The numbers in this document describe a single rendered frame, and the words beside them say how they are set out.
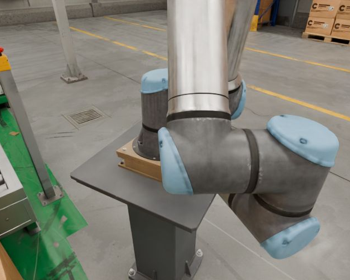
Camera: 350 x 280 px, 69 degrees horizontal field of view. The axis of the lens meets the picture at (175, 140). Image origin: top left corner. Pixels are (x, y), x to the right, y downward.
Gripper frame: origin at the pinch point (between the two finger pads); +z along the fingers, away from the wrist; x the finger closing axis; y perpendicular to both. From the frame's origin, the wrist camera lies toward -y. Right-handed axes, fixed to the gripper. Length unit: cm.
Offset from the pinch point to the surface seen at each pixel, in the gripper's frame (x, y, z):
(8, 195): -25, -63, 45
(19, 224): -42, -68, 45
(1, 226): -37, -73, 43
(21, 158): -78, -94, 166
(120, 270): -92, -43, 33
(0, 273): -31, -66, 14
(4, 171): -25, -67, 64
